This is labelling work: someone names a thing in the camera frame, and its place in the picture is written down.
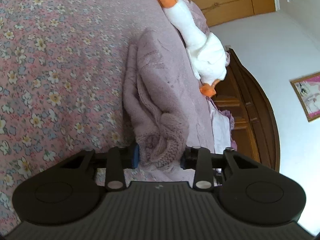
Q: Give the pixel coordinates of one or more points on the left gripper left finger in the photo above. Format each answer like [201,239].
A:
[75,187]

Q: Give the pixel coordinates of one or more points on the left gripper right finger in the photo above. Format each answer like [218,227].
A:
[246,189]

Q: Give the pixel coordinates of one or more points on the pink knitted cardigan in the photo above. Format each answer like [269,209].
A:
[165,106]

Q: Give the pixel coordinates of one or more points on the purple ruffled pillow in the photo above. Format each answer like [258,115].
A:
[231,127]

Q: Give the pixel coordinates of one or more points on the dark wooden headboard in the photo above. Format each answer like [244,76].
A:
[255,129]

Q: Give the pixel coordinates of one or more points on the white goose plush toy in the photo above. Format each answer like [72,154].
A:
[206,53]

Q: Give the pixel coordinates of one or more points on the pink floral bed sheet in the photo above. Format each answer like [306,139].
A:
[62,70]

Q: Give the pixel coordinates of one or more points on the framed wall picture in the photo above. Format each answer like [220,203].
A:
[307,89]

